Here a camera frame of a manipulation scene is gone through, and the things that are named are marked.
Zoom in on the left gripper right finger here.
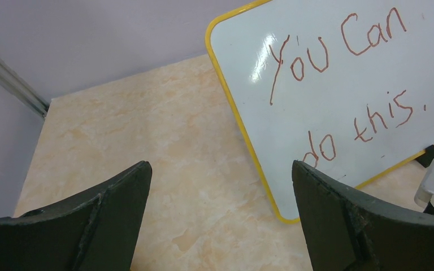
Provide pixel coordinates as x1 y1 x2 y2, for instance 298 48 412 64
292 161 434 270

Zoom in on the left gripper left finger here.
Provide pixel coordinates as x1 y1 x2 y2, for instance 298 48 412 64
0 161 152 270

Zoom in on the yellow-framed whiteboard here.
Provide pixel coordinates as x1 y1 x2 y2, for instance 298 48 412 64
205 1 434 224

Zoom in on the grey corner frame post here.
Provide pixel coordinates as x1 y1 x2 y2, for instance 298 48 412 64
0 58 50 119

